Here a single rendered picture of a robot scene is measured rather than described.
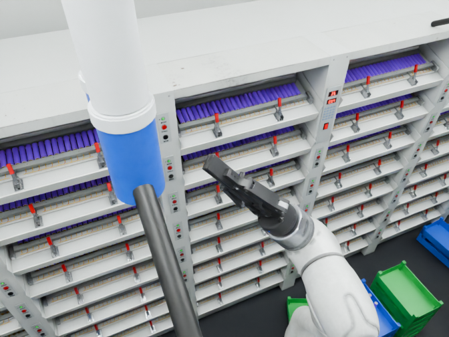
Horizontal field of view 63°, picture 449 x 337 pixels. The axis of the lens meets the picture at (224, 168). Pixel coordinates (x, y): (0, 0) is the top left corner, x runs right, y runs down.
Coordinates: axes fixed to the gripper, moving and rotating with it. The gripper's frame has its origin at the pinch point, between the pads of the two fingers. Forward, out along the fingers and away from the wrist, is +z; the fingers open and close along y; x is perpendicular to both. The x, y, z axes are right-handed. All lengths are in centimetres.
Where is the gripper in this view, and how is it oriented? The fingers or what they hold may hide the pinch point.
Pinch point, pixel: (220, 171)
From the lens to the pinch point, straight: 64.4
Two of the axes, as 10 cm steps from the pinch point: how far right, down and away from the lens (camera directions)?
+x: -3.7, 8.6, -3.5
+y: 6.9, 0.0, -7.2
